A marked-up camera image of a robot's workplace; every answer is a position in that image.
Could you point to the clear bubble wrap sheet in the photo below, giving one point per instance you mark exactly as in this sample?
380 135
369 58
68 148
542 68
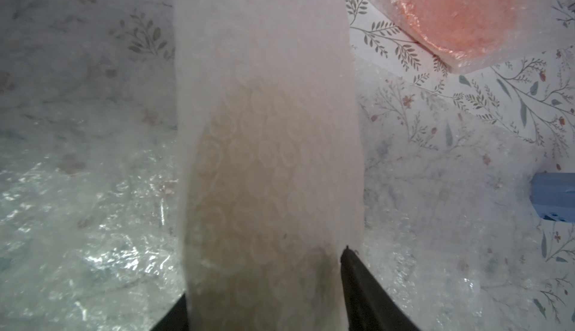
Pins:
451 233
88 176

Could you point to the orange plate in bubble wrap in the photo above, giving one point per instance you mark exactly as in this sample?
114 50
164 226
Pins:
470 35

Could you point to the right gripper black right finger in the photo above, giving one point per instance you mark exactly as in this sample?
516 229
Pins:
368 306

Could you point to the yellow plate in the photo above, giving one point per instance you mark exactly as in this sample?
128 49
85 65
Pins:
271 169

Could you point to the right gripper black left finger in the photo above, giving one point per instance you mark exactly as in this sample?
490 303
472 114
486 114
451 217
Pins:
176 319

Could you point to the blue toy with cord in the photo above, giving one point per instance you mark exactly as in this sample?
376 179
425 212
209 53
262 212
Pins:
552 196

